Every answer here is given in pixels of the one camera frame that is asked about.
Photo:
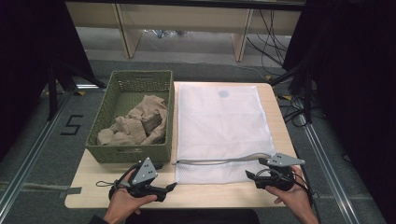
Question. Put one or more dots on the green woven basket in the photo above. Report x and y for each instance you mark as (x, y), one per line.
(124, 93)

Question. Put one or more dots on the black metal stand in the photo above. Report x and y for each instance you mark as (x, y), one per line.
(308, 96)
(52, 93)

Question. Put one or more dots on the black curtain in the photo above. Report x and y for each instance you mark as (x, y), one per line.
(34, 62)
(351, 93)

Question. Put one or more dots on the person's left hand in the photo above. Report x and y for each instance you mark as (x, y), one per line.
(121, 205)

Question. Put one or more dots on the clear plastic wrap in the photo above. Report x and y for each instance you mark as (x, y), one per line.
(165, 32)

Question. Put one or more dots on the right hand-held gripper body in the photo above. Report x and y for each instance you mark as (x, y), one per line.
(280, 179)

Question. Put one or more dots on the person's right hand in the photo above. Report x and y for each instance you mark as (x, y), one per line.
(295, 199)

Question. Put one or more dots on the metal floor rail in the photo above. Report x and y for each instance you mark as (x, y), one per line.
(327, 168)
(34, 149)

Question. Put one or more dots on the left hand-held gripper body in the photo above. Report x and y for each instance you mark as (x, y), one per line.
(144, 174)

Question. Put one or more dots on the white mesh laundry bag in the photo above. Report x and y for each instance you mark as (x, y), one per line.
(221, 124)

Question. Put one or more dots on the beige garment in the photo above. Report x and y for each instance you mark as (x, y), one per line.
(140, 124)

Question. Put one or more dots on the person's dark clothing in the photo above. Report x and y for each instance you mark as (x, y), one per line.
(193, 216)

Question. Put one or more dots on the light wooden shelf unit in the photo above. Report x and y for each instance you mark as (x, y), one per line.
(186, 18)

